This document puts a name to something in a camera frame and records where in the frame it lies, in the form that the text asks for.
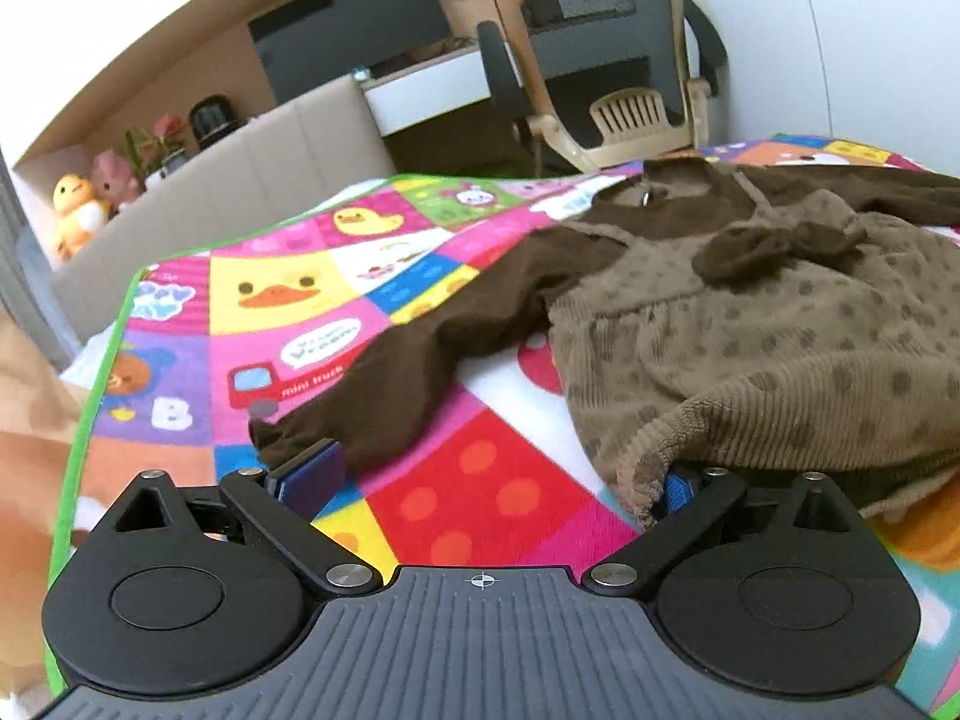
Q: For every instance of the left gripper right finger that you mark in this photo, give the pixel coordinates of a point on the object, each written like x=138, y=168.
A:
x=637, y=569

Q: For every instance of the potted pink flower plant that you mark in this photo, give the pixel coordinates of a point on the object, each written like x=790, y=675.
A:
x=159, y=151

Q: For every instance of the black round kettle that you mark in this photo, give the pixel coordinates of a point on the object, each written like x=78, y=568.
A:
x=212, y=119

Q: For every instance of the black computer monitor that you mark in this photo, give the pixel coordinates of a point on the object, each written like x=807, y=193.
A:
x=307, y=43

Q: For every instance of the white desk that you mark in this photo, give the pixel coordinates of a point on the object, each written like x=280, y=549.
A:
x=427, y=90

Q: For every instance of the beige mesh office chair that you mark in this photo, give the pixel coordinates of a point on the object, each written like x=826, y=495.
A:
x=598, y=83

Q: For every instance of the colourful cartoon play mat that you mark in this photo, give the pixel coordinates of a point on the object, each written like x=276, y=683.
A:
x=209, y=340

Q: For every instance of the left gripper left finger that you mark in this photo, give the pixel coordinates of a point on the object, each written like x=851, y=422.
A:
x=276, y=509

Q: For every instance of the brown polka dot dress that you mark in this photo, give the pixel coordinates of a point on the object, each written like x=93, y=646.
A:
x=780, y=318

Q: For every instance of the pink plush toy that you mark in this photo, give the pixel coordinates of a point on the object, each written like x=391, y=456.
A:
x=115, y=180

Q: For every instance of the yellow duck plush toy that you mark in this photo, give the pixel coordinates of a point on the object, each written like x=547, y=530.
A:
x=77, y=215

